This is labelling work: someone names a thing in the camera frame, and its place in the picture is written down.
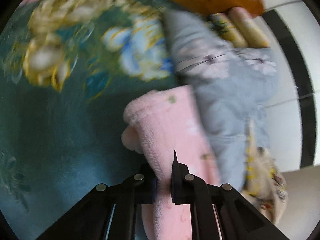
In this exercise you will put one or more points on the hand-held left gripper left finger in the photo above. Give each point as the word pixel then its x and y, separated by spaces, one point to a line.
pixel 153 188

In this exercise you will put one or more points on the cream cartoon print cloth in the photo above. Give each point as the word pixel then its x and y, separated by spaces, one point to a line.
pixel 265 180

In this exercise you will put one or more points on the white wardrobe with black stripe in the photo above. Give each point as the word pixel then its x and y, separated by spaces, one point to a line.
pixel 287 80

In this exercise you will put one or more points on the pink floral fleece garment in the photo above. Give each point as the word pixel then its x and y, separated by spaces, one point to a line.
pixel 170 127

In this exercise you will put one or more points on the teal floral bed sheet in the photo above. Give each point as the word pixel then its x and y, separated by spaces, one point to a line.
pixel 62 130

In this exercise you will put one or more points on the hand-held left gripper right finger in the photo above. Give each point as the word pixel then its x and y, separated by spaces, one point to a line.
pixel 178 180

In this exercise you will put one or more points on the grey daisy print duvet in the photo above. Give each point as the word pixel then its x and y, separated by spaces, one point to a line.
pixel 225 92

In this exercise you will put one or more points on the yellow floral pillow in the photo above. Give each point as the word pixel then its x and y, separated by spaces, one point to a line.
pixel 225 30

